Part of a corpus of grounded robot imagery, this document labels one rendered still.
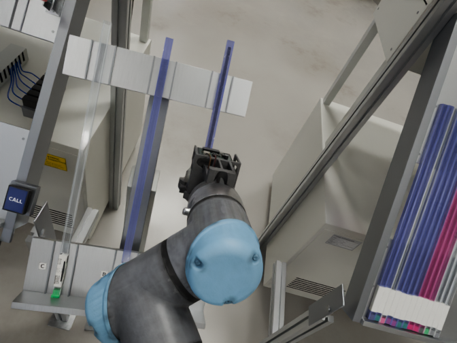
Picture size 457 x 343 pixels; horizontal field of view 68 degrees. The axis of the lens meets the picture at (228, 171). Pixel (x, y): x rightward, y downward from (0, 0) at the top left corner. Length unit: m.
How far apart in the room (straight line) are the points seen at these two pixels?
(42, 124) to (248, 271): 0.56
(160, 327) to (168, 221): 1.30
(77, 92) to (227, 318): 1.04
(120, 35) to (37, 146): 0.39
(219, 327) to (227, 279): 1.18
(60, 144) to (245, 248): 0.83
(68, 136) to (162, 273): 0.78
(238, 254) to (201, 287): 0.05
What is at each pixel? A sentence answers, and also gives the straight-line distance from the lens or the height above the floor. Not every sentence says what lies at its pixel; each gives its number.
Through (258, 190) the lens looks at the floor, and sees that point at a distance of 1.88.
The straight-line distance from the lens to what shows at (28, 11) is 0.83.
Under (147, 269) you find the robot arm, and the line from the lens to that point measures 0.37.
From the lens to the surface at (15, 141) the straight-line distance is 0.80.
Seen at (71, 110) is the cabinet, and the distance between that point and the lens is 1.16.
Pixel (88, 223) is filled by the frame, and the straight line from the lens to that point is 1.26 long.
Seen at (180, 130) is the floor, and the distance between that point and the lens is 2.02.
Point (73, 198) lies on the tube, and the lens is 0.67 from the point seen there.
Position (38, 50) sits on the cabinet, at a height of 0.62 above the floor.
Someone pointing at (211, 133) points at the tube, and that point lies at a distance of 0.65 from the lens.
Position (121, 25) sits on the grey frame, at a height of 0.92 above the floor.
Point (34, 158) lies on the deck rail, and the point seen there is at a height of 0.82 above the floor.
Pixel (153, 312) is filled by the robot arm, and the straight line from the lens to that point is 0.36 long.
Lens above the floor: 1.42
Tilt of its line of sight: 49 degrees down
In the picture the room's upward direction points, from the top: 24 degrees clockwise
